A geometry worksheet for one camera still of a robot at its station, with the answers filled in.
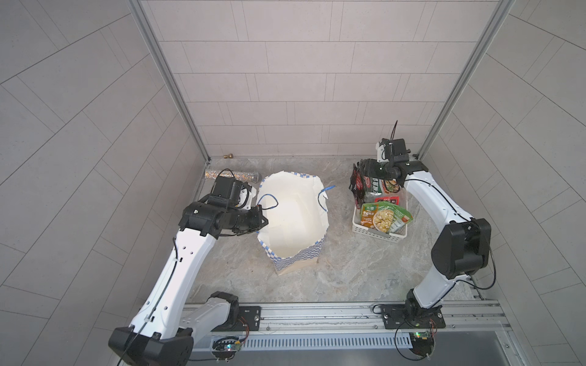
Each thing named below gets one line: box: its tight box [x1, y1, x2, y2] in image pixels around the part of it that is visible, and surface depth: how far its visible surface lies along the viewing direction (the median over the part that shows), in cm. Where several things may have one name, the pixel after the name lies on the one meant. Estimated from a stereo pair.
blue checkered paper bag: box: [256, 170, 336, 277], surface depth 76 cm
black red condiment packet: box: [348, 163, 366, 209], surface depth 87 cm
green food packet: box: [359, 200, 414, 234], surface depth 86 cm
